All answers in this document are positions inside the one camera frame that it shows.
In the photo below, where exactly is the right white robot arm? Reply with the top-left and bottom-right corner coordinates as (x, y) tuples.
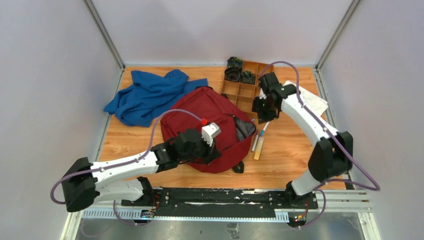
(252, 72), (353, 209)

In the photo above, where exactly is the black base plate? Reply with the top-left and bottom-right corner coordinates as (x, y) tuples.
(120, 187), (318, 218)

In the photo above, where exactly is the blue cloth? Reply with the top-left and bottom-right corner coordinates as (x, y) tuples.
(103, 69), (209, 127)

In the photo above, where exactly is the red backpack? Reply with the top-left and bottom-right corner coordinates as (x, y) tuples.
(160, 86), (257, 174)

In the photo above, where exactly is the rolled green tie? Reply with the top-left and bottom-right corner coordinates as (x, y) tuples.
(240, 70), (256, 85)

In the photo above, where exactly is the white folded cloth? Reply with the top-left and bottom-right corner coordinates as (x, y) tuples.
(280, 80), (329, 118)

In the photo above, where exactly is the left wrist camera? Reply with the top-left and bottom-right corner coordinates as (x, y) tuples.
(201, 122), (221, 147)

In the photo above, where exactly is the rolled dark tie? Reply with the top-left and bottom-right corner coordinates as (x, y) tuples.
(224, 66), (242, 83)

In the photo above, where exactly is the brown capped white marker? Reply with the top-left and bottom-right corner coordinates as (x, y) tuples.
(251, 131), (259, 152)

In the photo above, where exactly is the blue capped white marker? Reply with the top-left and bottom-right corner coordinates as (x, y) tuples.
(259, 121), (270, 137)

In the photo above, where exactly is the wooden divided tray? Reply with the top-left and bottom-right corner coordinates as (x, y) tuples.
(220, 60), (274, 119)

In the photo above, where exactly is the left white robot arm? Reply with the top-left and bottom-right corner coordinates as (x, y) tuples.
(60, 124), (221, 213)

